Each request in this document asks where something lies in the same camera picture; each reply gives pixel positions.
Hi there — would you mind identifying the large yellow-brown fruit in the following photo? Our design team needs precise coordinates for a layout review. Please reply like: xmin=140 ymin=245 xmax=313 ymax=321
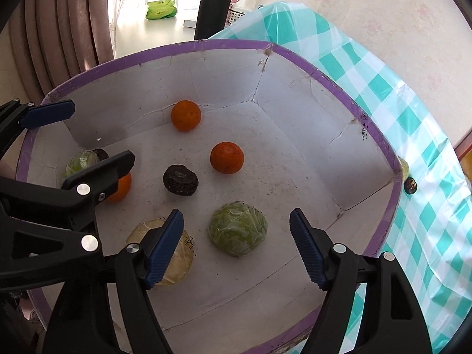
xmin=126 ymin=217 xmax=194 ymax=286

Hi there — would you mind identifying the green snack packet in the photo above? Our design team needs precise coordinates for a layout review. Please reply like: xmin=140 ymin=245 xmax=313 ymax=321
xmin=146 ymin=0 xmax=177 ymax=21

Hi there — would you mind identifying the dark mangosteen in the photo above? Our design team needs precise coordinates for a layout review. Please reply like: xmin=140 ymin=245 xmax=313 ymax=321
xmin=403 ymin=177 xmax=418 ymax=195
xmin=163 ymin=165 xmax=199 ymax=196

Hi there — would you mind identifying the dark mangosteen back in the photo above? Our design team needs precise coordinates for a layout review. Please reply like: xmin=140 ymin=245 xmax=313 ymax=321
xmin=403 ymin=177 xmax=418 ymax=195

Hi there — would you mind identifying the green fruit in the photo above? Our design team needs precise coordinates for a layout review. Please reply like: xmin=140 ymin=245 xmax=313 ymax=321
xmin=63 ymin=150 xmax=99 ymax=178
xmin=207 ymin=201 xmax=268 ymax=257

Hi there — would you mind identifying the wrapped yellow-green fruit back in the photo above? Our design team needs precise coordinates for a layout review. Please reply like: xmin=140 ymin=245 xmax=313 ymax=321
xmin=398 ymin=157 xmax=409 ymax=182

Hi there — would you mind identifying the pink floral curtain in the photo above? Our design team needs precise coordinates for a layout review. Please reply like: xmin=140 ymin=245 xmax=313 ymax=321
xmin=8 ymin=0 xmax=114 ymax=104

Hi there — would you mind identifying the purple cardboard box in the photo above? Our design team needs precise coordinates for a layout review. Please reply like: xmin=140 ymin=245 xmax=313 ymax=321
xmin=17 ymin=39 xmax=401 ymax=353

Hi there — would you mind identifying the dark mangosteen front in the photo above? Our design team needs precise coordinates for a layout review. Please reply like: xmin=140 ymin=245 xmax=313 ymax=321
xmin=163 ymin=165 xmax=199 ymax=196

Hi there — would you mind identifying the teal white checkered tablecloth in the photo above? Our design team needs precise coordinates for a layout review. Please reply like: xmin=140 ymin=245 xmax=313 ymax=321
xmin=218 ymin=2 xmax=471 ymax=353

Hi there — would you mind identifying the black thermos bottle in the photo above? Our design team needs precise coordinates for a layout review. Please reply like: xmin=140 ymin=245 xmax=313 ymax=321
xmin=194 ymin=0 xmax=231 ymax=40

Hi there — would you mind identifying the green fruit front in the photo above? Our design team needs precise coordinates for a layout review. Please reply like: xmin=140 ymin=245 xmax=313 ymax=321
xmin=207 ymin=201 xmax=268 ymax=257

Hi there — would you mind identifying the small orange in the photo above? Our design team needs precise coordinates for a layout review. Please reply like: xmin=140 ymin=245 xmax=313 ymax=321
xmin=171 ymin=100 xmax=201 ymax=132

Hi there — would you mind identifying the wrapped green fruit in box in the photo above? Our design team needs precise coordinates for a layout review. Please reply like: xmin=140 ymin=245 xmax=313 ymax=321
xmin=63 ymin=150 xmax=99 ymax=178

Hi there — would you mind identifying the brown wooden door frame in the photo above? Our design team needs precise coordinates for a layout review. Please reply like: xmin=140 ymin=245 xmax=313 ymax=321
xmin=454 ymin=137 xmax=472 ymax=161

